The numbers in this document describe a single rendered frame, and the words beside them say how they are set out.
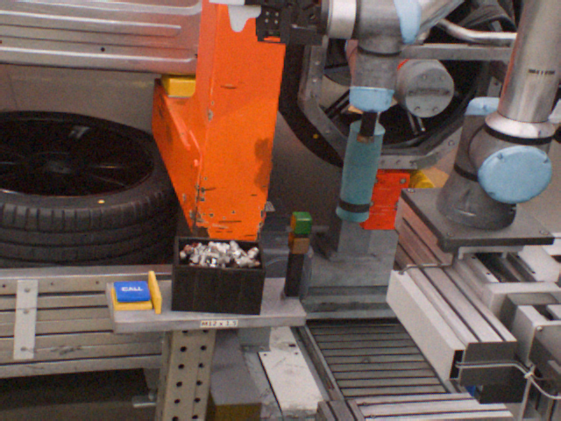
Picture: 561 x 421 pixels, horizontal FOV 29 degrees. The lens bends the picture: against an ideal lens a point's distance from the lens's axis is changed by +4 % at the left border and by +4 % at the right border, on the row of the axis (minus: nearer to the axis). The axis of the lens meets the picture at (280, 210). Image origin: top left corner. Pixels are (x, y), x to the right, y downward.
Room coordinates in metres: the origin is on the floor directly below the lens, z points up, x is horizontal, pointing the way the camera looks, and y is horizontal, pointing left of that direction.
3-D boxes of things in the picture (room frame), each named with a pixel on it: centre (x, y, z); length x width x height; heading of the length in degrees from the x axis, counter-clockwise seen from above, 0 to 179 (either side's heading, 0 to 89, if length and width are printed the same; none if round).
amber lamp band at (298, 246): (2.15, -0.05, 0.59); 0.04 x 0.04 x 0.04; 18
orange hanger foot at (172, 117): (2.63, 0.24, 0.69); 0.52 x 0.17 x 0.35; 18
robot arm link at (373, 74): (1.81, -0.13, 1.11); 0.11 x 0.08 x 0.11; 5
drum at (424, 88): (2.64, -0.29, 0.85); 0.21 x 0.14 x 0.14; 18
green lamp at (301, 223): (2.15, -0.05, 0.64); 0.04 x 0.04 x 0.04; 18
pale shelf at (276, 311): (2.09, 0.14, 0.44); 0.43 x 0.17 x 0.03; 108
